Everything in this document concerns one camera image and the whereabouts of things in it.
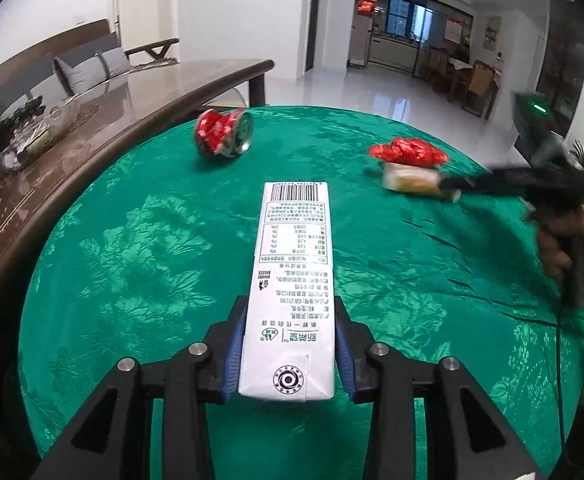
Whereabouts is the wooden dining chair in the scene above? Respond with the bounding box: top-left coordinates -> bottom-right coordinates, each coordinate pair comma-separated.
464,60 -> 499,117
429,47 -> 451,92

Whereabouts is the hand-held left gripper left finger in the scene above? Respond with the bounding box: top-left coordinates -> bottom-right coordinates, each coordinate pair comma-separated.
32,296 -> 249,480

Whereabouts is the white milk carton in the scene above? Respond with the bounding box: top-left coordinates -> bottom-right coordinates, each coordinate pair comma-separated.
238,181 -> 336,404

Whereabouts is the dark wooden coffee table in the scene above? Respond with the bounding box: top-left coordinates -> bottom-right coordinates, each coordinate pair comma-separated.
0,58 -> 275,291

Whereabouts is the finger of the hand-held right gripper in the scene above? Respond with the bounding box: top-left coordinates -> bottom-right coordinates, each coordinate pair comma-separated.
482,165 -> 540,183
439,175 -> 530,204

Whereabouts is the beige snack packet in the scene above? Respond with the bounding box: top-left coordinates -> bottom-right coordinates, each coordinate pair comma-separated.
382,161 -> 462,204

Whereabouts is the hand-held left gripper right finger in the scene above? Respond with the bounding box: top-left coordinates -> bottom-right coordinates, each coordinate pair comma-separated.
334,296 -> 545,480

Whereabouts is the grey striped cushion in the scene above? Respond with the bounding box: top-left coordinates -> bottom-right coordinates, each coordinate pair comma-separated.
54,45 -> 131,96
0,52 -> 61,126

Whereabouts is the glass bowl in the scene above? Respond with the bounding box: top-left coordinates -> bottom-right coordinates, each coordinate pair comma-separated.
0,102 -> 102,171

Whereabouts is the dark window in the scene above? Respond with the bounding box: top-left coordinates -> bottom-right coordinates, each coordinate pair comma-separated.
387,0 -> 433,41

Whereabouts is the crushed red drink can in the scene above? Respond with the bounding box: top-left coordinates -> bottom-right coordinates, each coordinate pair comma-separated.
194,108 -> 255,158

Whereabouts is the red crumpled foil wrapper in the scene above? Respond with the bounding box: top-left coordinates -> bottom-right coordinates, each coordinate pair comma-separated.
368,136 -> 448,167

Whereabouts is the red wall calendar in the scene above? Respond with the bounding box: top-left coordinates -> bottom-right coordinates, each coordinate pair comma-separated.
444,17 -> 466,44

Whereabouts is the framed wall picture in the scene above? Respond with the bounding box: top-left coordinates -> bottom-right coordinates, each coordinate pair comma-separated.
484,16 -> 503,51

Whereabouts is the brown wooden sofa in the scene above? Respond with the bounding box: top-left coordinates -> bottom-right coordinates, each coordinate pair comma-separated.
0,19 -> 180,128

